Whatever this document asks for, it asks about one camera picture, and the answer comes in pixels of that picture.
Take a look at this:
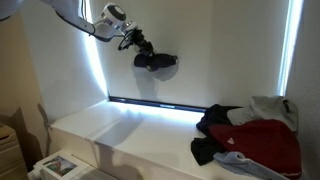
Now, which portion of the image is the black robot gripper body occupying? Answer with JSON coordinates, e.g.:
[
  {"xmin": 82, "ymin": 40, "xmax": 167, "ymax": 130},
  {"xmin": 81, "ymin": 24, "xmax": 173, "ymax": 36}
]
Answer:
[{"xmin": 124, "ymin": 29, "xmax": 154, "ymax": 53}]

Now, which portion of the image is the black cap with yellow brim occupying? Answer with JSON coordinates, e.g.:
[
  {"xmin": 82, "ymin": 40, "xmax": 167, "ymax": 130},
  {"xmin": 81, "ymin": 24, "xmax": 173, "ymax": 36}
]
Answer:
[{"xmin": 134, "ymin": 53, "xmax": 178, "ymax": 72}]

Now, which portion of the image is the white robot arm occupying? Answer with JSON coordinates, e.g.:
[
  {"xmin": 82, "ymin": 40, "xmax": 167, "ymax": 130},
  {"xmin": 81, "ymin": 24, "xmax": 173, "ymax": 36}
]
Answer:
[{"xmin": 40, "ymin": 0, "xmax": 155, "ymax": 57}]

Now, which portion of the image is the grey cap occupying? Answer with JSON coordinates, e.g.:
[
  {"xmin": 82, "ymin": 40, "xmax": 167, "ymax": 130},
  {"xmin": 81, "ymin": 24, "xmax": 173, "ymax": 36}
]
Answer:
[{"xmin": 227, "ymin": 96, "xmax": 299, "ymax": 132}]

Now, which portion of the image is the white roller blind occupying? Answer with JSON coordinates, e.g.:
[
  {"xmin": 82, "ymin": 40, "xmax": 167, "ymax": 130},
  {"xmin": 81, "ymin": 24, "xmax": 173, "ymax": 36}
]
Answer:
[{"xmin": 90, "ymin": 0, "xmax": 289, "ymax": 107}]

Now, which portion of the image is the dark navy garment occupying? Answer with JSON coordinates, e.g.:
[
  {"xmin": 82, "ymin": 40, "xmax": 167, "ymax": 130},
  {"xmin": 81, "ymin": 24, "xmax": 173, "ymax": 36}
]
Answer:
[{"xmin": 190, "ymin": 104, "xmax": 237, "ymax": 166}]

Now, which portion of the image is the white box with picture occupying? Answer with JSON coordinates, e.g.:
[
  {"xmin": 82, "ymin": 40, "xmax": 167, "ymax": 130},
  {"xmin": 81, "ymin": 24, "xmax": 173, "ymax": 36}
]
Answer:
[{"xmin": 28, "ymin": 151, "xmax": 117, "ymax": 180}]

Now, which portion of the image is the light blue cloth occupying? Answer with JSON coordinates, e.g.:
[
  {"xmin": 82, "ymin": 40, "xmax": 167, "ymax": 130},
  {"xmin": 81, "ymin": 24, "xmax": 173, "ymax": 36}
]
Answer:
[{"xmin": 213, "ymin": 151, "xmax": 289, "ymax": 180}]

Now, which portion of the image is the dark red beanie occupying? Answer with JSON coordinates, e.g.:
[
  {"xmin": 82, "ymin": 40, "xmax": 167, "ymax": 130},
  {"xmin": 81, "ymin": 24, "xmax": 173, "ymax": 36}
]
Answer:
[{"xmin": 210, "ymin": 120, "xmax": 302, "ymax": 179}]

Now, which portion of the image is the wooden drawer cabinet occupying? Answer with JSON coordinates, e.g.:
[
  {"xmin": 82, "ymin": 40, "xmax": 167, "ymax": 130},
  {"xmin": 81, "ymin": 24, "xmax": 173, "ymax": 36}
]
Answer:
[{"xmin": 0, "ymin": 124, "xmax": 27, "ymax": 180}]

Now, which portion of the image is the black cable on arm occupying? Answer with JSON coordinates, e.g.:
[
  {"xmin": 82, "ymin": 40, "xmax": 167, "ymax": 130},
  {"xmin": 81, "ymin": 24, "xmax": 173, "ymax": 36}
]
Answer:
[{"xmin": 117, "ymin": 31, "xmax": 134, "ymax": 52}]

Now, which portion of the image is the black window blind bottom rail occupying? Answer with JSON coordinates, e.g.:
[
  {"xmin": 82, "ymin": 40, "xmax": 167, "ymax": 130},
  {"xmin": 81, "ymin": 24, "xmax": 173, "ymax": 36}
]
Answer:
[{"xmin": 109, "ymin": 96, "xmax": 207, "ymax": 112}]

